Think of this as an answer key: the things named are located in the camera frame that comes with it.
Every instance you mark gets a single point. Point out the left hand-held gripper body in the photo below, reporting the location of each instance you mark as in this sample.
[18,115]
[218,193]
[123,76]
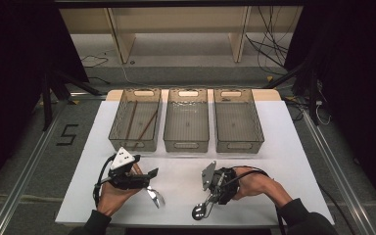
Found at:
[127,181]

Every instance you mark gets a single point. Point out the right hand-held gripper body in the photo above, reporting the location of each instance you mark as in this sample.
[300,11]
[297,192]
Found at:
[226,182]

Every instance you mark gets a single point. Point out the steel spoon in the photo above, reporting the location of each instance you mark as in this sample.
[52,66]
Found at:
[198,211]

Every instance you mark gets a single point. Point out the grey translucent plastic bin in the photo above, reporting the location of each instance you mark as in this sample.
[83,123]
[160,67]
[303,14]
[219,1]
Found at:
[143,98]
[186,124]
[237,124]

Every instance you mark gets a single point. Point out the person's left hand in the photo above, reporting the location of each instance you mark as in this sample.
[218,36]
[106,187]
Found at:
[111,199]

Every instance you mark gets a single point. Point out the person's right hand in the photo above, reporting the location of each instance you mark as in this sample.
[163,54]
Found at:
[258,184]

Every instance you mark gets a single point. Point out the white table mat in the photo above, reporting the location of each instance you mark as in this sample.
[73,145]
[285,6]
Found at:
[182,182]

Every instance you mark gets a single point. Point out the black tripod stand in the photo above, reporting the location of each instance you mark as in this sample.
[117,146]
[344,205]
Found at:
[312,98]
[47,104]

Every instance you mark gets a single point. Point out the black curtain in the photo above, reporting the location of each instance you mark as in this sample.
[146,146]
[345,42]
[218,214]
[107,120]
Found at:
[13,81]
[355,81]

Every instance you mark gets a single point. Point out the light wooden shelf unit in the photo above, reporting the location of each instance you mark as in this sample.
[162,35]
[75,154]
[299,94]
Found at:
[182,19]

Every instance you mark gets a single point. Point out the aluminium floor rail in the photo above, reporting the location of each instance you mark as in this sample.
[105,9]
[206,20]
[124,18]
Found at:
[339,173]
[19,186]

